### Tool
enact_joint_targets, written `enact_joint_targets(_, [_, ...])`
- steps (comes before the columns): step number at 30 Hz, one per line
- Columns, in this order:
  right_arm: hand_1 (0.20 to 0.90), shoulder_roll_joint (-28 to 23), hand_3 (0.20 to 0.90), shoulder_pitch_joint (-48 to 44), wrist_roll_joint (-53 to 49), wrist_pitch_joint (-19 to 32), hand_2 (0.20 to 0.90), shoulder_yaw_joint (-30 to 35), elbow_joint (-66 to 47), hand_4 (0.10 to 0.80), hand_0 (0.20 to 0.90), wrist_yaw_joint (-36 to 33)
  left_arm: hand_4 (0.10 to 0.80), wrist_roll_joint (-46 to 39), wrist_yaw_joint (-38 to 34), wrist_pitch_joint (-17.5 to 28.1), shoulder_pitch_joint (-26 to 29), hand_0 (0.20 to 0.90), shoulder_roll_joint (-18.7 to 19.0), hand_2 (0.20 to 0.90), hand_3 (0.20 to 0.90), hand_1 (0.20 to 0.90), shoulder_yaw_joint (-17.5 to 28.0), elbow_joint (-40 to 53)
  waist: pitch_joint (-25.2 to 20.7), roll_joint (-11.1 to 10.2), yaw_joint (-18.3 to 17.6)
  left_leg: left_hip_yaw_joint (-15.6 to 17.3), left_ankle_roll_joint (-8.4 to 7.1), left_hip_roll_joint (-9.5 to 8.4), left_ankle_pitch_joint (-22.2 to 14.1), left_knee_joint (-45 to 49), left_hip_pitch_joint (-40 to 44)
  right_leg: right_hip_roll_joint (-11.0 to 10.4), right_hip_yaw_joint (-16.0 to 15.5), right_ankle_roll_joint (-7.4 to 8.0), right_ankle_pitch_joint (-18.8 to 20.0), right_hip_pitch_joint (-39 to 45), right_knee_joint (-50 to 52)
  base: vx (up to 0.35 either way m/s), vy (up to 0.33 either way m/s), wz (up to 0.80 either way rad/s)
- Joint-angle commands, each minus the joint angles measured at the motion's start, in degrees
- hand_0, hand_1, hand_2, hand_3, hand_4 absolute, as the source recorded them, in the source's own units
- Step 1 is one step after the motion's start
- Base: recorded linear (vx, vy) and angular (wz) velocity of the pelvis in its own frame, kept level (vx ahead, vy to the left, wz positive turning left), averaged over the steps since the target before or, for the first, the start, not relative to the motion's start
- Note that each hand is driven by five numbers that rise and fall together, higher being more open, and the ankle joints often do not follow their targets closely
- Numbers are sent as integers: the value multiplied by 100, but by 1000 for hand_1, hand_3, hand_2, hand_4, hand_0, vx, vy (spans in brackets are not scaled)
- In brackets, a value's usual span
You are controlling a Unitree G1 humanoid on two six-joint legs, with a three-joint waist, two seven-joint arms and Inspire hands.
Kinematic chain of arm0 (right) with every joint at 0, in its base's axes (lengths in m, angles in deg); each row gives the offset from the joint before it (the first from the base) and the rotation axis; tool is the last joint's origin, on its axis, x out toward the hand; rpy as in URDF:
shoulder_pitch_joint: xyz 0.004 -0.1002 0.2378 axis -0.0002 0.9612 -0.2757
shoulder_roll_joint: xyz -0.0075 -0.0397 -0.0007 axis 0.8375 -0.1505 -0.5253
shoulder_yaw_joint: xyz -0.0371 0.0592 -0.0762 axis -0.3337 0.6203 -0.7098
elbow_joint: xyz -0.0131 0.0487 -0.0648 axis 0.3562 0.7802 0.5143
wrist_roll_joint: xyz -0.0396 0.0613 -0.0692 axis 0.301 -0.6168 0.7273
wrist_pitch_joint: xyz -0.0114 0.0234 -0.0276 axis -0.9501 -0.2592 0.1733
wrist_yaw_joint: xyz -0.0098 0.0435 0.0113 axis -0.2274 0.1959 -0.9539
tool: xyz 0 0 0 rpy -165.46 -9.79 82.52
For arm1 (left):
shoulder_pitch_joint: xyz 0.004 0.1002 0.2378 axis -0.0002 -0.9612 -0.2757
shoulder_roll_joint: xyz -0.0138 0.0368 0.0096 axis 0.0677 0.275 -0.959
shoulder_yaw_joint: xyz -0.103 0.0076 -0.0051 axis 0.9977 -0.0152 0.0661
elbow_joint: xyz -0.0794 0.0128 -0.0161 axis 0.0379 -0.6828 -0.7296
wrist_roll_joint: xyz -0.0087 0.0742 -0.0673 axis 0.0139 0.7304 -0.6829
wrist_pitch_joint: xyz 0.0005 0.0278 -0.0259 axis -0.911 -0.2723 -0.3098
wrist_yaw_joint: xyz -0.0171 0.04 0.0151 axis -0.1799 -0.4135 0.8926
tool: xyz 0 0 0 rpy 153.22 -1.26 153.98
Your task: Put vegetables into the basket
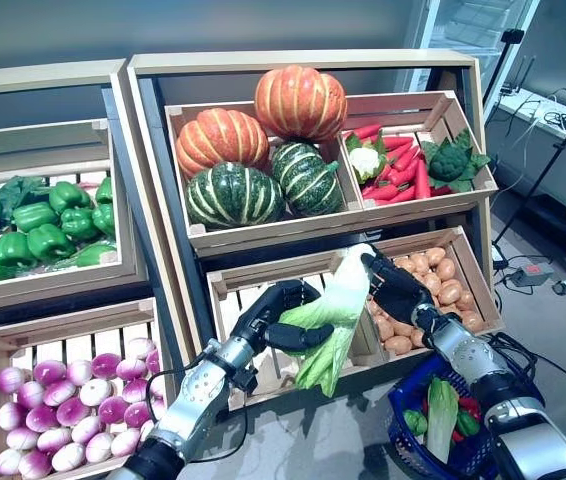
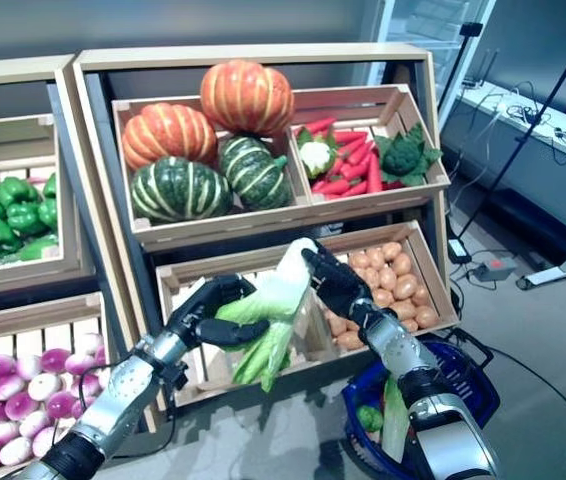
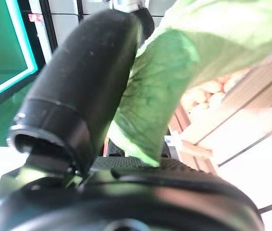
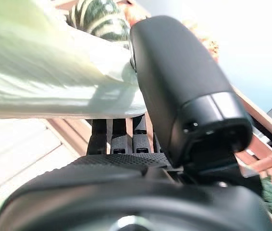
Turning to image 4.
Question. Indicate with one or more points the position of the wooden slatted cabbage crate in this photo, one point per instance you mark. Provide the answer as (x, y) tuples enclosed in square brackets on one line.
[(18, 156)]

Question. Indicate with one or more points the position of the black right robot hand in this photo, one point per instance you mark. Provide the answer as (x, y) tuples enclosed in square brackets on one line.
[(186, 72)]

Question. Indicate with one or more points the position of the green striped pumpkin with stem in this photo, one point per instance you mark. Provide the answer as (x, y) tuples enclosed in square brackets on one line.
[(97, 19)]

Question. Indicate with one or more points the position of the white green napa cabbage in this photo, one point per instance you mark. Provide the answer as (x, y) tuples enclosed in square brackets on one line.
[(42, 72)]

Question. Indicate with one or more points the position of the orange striped pumpkin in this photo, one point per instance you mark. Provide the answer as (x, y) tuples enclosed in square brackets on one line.
[(133, 16)]

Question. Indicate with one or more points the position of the wooden display shelf frame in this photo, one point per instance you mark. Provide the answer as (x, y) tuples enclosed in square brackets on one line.
[(263, 115)]

